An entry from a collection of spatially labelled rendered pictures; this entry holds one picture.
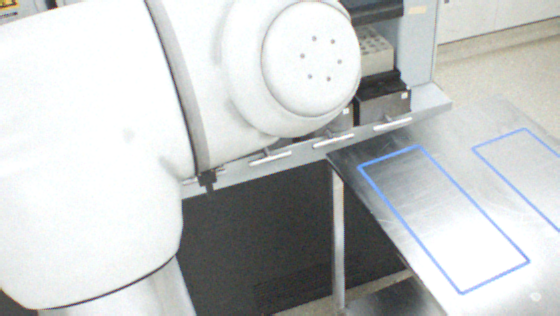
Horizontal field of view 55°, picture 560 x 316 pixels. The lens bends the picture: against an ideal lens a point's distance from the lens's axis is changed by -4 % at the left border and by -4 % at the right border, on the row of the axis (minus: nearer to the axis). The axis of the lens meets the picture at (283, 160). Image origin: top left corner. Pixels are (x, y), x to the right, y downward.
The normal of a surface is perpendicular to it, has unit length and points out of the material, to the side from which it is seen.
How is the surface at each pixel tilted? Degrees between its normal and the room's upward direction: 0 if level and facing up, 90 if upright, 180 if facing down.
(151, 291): 63
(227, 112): 80
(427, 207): 0
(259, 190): 90
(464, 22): 90
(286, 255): 90
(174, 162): 103
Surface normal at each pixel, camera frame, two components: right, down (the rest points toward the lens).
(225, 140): 0.30, 0.73
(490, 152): -0.08, -0.75
